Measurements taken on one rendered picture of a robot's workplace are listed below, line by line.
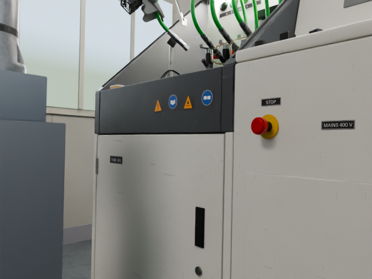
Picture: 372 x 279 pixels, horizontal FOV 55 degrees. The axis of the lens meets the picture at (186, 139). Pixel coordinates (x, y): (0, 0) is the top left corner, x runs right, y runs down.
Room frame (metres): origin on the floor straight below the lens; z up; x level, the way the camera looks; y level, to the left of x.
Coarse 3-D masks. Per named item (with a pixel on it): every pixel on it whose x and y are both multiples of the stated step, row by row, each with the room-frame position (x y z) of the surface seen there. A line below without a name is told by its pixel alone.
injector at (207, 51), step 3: (207, 51) 1.26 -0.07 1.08; (207, 54) 1.26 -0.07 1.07; (210, 54) 1.26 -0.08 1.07; (207, 57) 1.26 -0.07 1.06; (210, 57) 1.26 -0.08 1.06; (201, 60) 1.25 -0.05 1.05; (204, 60) 1.25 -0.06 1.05; (207, 60) 1.26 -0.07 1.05; (210, 60) 1.26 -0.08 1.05; (204, 63) 1.25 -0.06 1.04; (207, 63) 1.25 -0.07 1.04; (210, 63) 1.26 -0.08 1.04; (207, 66) 1.26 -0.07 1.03; (210, 66) 1.26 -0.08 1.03
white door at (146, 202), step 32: (96, 160) 1.34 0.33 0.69; (128, 160) 1.18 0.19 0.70; (160, 160) 1.05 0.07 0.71; (192, 160) 0.94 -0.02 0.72; (224, 160) 0.86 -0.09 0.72; (96, 192) 1.34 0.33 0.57; (128, 192) 1.17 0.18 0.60; (160, 192) 1.04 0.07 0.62; (192, 192) 0.94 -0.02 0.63; (96, 224) 1.34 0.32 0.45; (128, 224) 1.17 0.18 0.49; (160, 224) 1.04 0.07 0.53; (192, 224) 0.94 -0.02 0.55; (96, 256) 1.33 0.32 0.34; (128, 256) 1.17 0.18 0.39; (160, 256) 1.04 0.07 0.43; (192, 256) 0.94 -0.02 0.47
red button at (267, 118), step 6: (258, 120) 0.73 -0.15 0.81; (264, 120) 0.73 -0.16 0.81; (270, 120) 0.75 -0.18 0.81; (276, 120) 0.74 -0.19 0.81; (252, 126) 0.74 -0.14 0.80; (258, 126) 0.73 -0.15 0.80; (264, 126) 0.72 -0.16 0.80; (270, 126) 0.75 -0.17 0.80; (276, 126) 0.74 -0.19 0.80; (258, 132) 0.73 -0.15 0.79; (264, 132) 0.73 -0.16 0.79; (270, 132) 0.75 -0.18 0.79; (276, 132) 0.74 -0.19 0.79; (270, 138) 0.76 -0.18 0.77
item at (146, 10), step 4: (144, 0) 1.22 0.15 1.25; (148, 0) 1.22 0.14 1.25; (144, 4) 1.22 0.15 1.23; (148, 4) 1.22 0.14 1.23; (152, 4) 1.22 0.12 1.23; (156, 4) 1.22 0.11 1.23; (144, 8) 1.22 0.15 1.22; (148, 8) 1.22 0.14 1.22; (152, 8) 1.22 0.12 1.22; (156, 8) 1.22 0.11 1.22; (160, 8) 1.22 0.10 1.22; (144, 12) 1.21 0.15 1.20; (148, 12) 1.21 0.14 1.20; (152, 12) 1.22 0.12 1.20; (160, 12) 1.23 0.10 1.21; (164, 16) 1.24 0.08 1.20
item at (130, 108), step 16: (160, 80) 1.05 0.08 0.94; (176, 80) 1.00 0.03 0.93; (192, 80) 0.95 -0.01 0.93; (208, 80) 0.90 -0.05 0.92; (112, 96) 1.26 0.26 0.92; (128, 96) 1.18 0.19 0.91; (144, 96) 1.11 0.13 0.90; (160, 96) 1.05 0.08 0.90; (112, 112) 1.26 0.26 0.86; (128, 112) 1.18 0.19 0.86; (144, 112) 1.11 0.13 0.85; (160, 112) 1.05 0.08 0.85; (176, 112) 0.99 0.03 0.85; (192, 112) 0.94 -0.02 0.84; (208, 112) 0.90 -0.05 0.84; (112, 128) 1.26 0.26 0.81; (128, 128) 1.18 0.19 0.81; (144, 128) 1.11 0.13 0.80; (160, 128) 1.05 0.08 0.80; (176, 128) 0.99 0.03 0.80; (192, 128) 0.94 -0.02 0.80; (208, 128) 0.90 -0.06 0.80
